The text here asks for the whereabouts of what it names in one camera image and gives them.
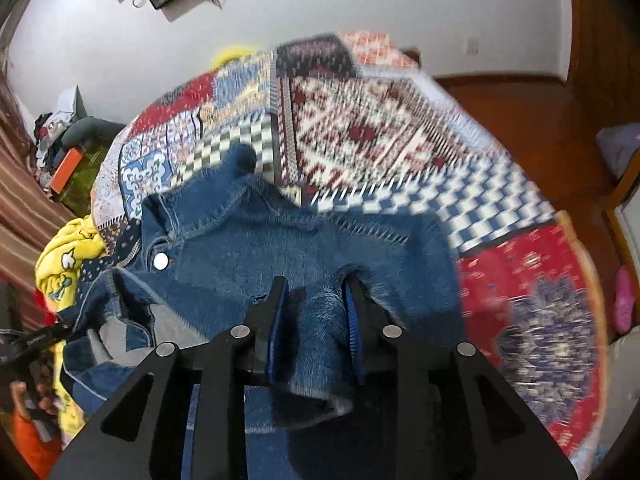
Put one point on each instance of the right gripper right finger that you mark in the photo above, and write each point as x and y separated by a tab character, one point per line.
371	352

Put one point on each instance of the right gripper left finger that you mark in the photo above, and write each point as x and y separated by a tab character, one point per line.
266	319

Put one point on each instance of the blue denim jacket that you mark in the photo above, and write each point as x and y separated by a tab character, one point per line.
202	253

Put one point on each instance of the orange sleeve left forearm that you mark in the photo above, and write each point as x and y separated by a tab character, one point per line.
41	456

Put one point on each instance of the yellow cartoon print garment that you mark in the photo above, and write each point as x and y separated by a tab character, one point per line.
57	273

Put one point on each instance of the navy polka dot cloth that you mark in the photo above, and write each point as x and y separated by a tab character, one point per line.
107	254

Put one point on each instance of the striped pink curtain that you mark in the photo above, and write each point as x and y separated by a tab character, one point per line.
29	219

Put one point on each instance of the green patterned storage box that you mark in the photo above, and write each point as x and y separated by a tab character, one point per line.
76	196

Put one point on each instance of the orange box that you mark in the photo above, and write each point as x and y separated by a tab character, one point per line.
65	169

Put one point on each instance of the patchwork patterned bed quilt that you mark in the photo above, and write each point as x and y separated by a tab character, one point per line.
349	122

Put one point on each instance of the dark green plush cushion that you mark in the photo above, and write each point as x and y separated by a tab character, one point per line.
88	131

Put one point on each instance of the pink slipper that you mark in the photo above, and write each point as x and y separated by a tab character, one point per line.
623	302

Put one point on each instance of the purple cloth bundle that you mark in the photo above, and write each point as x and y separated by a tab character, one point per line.
617	145

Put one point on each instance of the yellow curved handle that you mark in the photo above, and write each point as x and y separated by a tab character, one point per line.
229	54

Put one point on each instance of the white wall socket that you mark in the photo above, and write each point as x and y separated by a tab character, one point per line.
471	46

